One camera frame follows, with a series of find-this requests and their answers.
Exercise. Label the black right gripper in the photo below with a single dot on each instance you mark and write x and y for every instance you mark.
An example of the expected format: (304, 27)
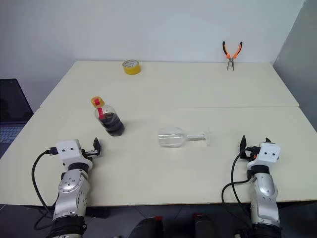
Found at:
(250, 153)

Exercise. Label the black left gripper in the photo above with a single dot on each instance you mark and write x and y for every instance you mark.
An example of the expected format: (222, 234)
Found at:
(89, 153)

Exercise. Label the dark soda bottle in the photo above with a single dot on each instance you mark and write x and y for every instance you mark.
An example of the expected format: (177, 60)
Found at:
(112, 122)

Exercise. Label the clear wine glass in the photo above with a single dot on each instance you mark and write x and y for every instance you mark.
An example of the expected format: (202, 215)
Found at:
(171, 137)

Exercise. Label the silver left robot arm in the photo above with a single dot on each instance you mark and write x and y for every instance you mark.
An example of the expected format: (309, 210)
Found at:
(70, 191)

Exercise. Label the yellow tape roll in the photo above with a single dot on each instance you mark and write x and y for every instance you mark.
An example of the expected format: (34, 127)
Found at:
(132, 69)

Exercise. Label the dark laptop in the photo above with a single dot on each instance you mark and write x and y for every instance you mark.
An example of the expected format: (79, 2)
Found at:
(12, 106)

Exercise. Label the dark rounded shape red spot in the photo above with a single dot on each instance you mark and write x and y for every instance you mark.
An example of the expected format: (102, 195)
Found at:
(148, 228)
(205, 226)

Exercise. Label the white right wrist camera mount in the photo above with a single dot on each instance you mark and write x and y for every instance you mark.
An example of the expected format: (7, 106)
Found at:
(268, 153)

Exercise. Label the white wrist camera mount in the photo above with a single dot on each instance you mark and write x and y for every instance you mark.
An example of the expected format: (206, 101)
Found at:
(268, 153)
(68, 148)

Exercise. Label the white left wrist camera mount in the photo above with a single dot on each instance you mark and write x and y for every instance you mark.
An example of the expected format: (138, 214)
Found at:
(68, 148)

